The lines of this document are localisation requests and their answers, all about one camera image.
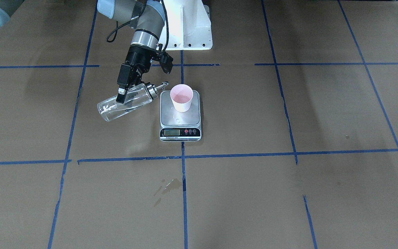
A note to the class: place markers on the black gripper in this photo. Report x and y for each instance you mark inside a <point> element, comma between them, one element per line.
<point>137,59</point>

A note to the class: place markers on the glass sauce bottle metal spout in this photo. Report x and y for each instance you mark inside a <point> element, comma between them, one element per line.
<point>136,97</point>

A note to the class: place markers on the pink paper cup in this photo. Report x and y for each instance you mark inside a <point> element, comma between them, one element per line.
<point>181,96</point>

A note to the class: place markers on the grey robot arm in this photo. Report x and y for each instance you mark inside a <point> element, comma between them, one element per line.
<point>147,18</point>

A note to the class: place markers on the digital kitchen scale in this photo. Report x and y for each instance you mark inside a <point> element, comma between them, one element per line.
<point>180,126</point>

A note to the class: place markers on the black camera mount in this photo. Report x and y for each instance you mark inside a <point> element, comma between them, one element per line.
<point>164,59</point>

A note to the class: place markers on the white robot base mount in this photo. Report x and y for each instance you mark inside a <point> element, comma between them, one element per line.
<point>189,26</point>

